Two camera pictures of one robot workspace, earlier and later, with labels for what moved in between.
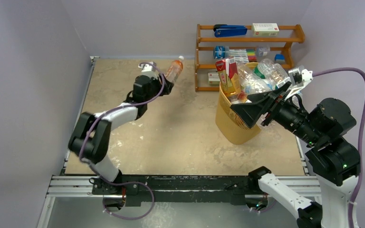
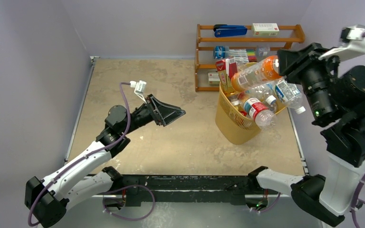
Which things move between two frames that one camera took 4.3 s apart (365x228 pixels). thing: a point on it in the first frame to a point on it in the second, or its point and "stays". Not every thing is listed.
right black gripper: (271, 105) to (300, 66)
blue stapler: (226, 30) stays
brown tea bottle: (228, 76) stays
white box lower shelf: (213, 78) stays
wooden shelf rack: (266, 44) stays
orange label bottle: (175, 67) to (265, 69)
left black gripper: (167, 88) to (166, 113)
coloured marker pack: (243, 55) stays
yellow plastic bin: (229, 127) stays
